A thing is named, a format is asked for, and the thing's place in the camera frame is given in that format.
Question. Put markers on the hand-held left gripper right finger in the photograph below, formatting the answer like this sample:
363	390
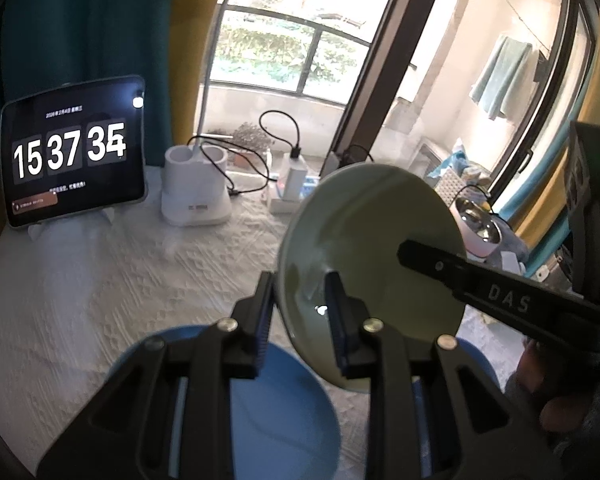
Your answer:
336	320

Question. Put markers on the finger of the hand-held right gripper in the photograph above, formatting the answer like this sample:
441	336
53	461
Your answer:
505	297

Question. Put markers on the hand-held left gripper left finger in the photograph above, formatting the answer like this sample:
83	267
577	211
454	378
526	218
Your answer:
262	330

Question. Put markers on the small light blue plate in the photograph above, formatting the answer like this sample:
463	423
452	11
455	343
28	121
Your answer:
280	410

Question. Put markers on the pale green bowl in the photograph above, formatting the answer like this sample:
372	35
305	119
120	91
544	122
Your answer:
370	220

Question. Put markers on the large light blue plate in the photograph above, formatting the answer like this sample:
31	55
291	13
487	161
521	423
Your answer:
130	355

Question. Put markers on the person's right hand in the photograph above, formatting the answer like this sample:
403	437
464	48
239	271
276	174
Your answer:
555	410

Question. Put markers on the grey folded cloth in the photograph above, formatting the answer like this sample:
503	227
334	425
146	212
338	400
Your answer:
515	245

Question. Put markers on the white perforated basket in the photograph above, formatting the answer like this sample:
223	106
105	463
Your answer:
450	185

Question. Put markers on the white power strip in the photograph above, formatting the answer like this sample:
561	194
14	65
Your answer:
280	205

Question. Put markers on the white textured tablecloth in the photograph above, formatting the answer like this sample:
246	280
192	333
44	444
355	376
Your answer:
130	280

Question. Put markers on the white desk lamp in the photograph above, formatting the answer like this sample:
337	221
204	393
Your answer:
195	205

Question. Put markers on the blue plastic bag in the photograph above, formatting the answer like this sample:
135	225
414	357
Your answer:
442	165

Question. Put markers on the white charger plug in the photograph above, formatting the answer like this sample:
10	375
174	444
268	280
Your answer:
292	175

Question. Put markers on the hanging light blue towel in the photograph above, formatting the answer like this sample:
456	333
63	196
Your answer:
500	75

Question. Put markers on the tablet showing clock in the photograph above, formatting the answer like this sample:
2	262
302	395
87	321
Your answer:
70	150

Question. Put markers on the yellow curtain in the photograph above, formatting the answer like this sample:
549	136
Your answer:
190	50

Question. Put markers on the teal curtain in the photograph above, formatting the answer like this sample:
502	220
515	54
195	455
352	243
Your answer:
80	25

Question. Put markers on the black sliding door frame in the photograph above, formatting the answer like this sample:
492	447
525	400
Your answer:
380	60

